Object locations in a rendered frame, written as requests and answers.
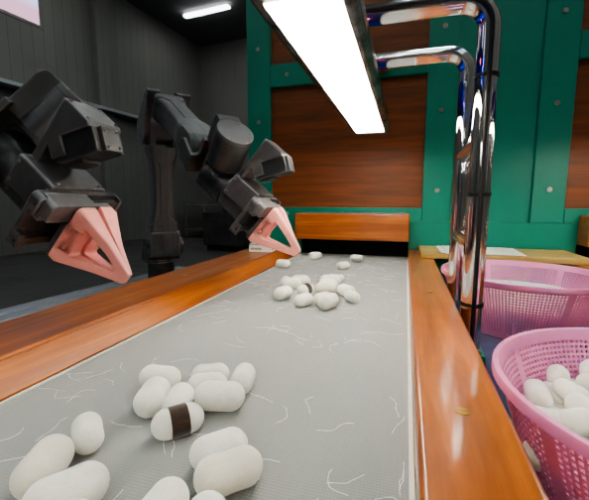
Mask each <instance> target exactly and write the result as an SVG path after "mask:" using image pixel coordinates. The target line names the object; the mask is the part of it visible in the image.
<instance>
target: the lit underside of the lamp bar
mask: <svg viewBox="0 0 589 500"><path fill-rule="evenodd" d="M264 6H265V8H266V9H267V11H268V12H269V13H270V15H271V16H272V17H273V19H274V20H275V22H276V23H277V24H278V26H279V27H280V28H281V30H282V31H283V33H284V34H285V35H286V37H287V38H288V39H289V41H290V42H291V43H292V45H293V46H294V48H295V49H296V51H297V52H298V53H299V55H300V56H301V58H302V59H303V60H304V62H305V63H306V64H307V66H308V67H309V69H310V70H311V71H312V73H313V74H314V75H315V77H316V78H317V80H318V81H319V82H320V84H321V85H322V86H323V88H324V89H325V90H326V92H327V93H328V95H329V96H330V97H331V99H332V100H333V101H334V103H335V104H336V106H337V107H338V108H339V110H340V111H341V112H342V114H343V115H344V117H345V118H346V119H347V121H348V122H349V123H350V125H351V126H352V128H353V129H354V130H355V132H356V133H373V132H384V129H383V125H382V122H381V119H380V116H379V113H378V110H377V106H376V103H375V100H374V97H373V94H372V91H371V87H370V84H369V81H368V78H367V75H366V72H365V69H364V66H363V63H362V60H361V57H360V54H359V50H358V47H357V44H356V41H355V38H354V35H353V31H352V28H351V25H350V22H349V19H348V16H347V12H346V9H345V6H344V3H343V0H283V1H277V2H271V3H265V4H264Z"/></svg>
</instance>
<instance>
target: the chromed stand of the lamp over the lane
mask: <svg viewBox="0 0 589 500"><path fill-rule="evenodd" d="M365 8H366V13H367V17H368V22H369V27H370V28H373V27H381V26H388V25H396V24H402V23H410V22H418V21H425V20H433V19H440V18H448V17H456V16H468V17H470V18H472V19H473V20H474V21H475V22H476V24H477V28H478V32H477V49H476V62H475V60H474V58H473V56H472V55H471V54H470V53H469V52H468V51H467V50H465V49H464V48H462V47H459V46H454V45H448V46H439V47H430V48H421V49H412V50H403V51H394V52H385V53H376V54H375V55H376V60H377V65H378V69H388V68H398V67H408V66H418V65H428V64H438V63H452V64H454V65H456V67H457V68H458V70H459V82H458V100H457V118H456V136H455V154H454V172H453V190H452V207H451V225H450V243H449V261H448V279H447V288H448V290H449V292H450V295H451V297H452V299H453V301H454V302H455V304H456V306H457V308H458V310H459V312H460V314H461V317H462V319H463V321H464V323H465V325H466V327H467V329H468V331H469V333H470V335H471V337H472V340H473V342H474V344H475V346H476V348H477V350H478V352H479V354H480V356H481V358H482V360H483V363H484V365H485V367H486V356H485V354H484V352H483V350H482V348H481V346H480V337H481V323H482V308H483V307H484V303H483V295H484V280H485V266H486V251H487V237H488V222H489V208H490V196H492V193H491V179H492V165H493V151H494V136H495V122H496V107H497V93H498V78H499V77H500V72H499V64H500V49H501V36H502V16H501V12H500V9H499V7H498V5H497V3H496V2H495V1H494V0H392V1H386V2H379V3H372V4H366V5H365Z"/></svg>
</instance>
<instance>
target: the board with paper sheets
mask: <svg viewBox="0 0 589 500"><path fill-rule="evenodd" d="M515 250H517V251H519V252H521V253H523V254H525V255H527V256H506V255H486V260H511V261H526V262H537V263H547V264H571V265H589V258H587V257H584V256H581V255H577V254H574V253H571V252H568V251H565V250H543V249H515ZM418 252H419V256H420V258H428V259H449V254H446V253H441V252H440V251H439V250H438V248H437V247H436V246H421V245H419V246H418Z"/></svg>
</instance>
